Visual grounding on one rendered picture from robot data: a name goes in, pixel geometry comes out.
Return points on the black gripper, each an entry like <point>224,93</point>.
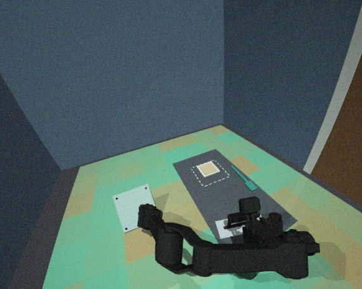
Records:
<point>247,207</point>

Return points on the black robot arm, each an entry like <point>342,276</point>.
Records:
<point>285,252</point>

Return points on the white square tile with dark centre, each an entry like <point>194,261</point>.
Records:
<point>208,169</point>

